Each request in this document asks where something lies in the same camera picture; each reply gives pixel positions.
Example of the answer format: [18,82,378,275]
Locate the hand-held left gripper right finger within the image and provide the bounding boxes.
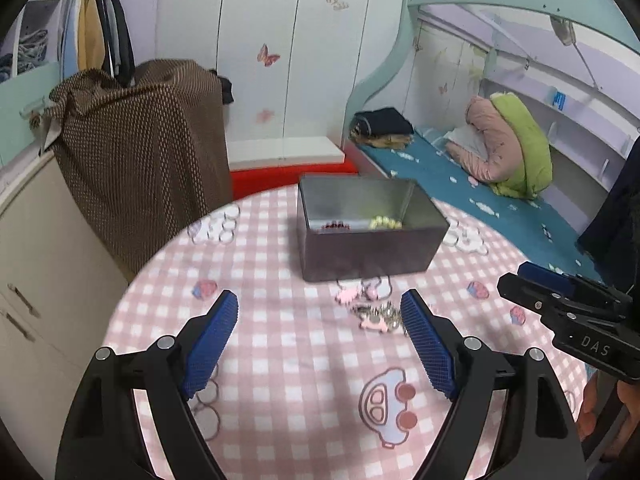
[399,288,587,480]

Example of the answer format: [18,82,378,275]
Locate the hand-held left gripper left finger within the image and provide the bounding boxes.
[54,289,240,480]

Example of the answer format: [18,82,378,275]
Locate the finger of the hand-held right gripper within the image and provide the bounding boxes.
[516,261,628,306]
[496,272,581,325]

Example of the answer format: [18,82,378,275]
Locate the pink keychain with metal rings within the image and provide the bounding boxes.
[350,301,407,334]

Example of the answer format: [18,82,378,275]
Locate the grey metal tin box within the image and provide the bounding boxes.
[296,172,451,283]

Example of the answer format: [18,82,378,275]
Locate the person's right hand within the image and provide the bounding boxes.
[577,372,638,463]

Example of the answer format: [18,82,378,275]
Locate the pink checkered tablecloth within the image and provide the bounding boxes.
[107,184,596,480]

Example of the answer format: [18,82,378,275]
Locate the dark hanging jacket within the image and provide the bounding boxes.
[577,137,640,286]

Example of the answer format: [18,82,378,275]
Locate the blue printed bed sheet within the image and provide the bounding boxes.
[349,127,603,281]

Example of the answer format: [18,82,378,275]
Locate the red mat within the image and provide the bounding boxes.
[229,159,362,202]

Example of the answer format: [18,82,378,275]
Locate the beige cabinet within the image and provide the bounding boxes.
[0,149,132,413]

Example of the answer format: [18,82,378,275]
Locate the brown dotted cloth cover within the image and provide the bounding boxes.
[49,59,234,283]

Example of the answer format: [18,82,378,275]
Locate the dark folded clothes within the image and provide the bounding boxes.
[350,106,416,142]

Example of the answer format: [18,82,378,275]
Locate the teal drawer front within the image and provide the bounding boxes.
[0,60,65,168]

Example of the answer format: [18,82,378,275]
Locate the white wardrobe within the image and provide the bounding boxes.
[116,0,413,147]

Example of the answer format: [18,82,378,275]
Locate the dark hanging garments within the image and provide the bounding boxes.
[94,0,137,89]

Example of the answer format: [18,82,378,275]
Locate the yellow hanging garment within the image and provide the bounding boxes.
[79,0,108,75]

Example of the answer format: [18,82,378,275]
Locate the light blue hanging garment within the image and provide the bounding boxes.
[61,0,83,82]

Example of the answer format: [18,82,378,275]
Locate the white wall shelf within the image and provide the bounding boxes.
[477,57,640,193]

